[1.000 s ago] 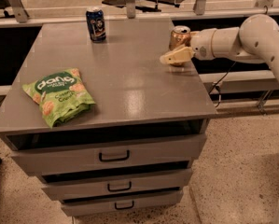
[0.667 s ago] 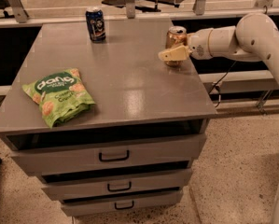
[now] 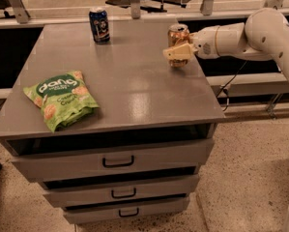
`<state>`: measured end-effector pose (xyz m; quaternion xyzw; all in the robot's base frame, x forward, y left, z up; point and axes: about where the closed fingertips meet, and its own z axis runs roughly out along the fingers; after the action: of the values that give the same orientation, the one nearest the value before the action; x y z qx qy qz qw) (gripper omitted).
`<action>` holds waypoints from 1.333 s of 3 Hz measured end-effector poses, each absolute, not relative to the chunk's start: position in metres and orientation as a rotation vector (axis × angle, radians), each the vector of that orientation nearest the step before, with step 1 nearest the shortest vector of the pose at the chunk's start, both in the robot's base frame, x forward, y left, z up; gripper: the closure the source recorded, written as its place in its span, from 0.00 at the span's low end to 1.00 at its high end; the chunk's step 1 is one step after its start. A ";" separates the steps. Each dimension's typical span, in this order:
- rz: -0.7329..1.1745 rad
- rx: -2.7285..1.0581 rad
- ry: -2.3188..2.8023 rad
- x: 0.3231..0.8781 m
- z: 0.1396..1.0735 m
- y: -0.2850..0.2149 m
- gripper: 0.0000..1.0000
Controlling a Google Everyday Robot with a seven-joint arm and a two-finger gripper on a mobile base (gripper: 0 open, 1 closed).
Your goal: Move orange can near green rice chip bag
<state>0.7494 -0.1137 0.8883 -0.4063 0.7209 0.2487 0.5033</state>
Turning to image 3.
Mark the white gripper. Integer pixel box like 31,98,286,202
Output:
163,26,219,61

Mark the orange soda can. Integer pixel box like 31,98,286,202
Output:
168,23,189,68

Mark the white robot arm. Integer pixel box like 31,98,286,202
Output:
179,8,289,232

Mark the blue soda can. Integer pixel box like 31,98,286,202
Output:
89,7,110,44

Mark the green rice chip bag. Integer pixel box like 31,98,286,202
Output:
23,71,99,132

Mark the grey drawer cabinet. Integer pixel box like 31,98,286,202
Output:
0,20,223,213

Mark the bottom grey drawer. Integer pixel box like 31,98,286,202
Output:
64,196,189,224

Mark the grey drawer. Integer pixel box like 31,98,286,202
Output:
64,196,189,224
43,174,199,208
13,138,214,182

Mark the top grey drawer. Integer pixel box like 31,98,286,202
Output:
13,138,214,182

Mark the middle grey drawer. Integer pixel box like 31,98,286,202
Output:
43,174,199,208

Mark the black cable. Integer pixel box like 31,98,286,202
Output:
215,60,248,112

